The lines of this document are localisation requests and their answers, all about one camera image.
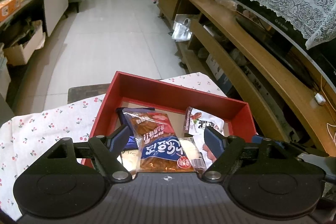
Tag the cardboard storage box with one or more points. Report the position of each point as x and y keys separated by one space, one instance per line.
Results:
x=20 y=50

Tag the white noodle snack packet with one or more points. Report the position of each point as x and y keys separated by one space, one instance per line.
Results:
x=207 y=155

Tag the white power adapter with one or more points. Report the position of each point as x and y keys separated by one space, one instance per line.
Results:
x=319 y=99

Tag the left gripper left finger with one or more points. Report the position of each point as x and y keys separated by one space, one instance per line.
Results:
x=106 y=150

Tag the black television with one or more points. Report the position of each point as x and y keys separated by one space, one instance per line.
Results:
x=322 y=56

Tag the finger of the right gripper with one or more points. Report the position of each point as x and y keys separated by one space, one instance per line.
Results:
x=259 y=139

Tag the wooden TV stand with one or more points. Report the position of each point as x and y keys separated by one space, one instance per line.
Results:
x=299 y=98

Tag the orange flat box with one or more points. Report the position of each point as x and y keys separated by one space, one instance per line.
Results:
x=7 y=7

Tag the white cabinet door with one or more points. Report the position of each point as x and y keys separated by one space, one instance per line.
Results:
x=54 y=9

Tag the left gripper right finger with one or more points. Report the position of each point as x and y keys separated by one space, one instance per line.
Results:
x=227 y=151

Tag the red cardboard box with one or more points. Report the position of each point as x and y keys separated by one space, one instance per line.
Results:
x=172 y=98

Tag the gold biscuit packet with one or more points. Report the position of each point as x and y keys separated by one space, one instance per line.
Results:
x=129 y=159

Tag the orange blue snack bag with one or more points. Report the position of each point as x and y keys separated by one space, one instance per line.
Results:
x=160 y=150

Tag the cherry print tablecloth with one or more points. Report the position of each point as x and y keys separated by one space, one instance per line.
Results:
x=25 y=138

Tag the white red date packet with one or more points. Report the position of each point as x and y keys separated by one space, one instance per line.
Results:
x=195 y=123

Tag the clear round cracker packet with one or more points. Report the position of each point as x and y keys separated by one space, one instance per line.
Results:
x=193 y=154

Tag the silver foil bag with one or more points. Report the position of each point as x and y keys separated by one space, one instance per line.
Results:
x=181 y=31

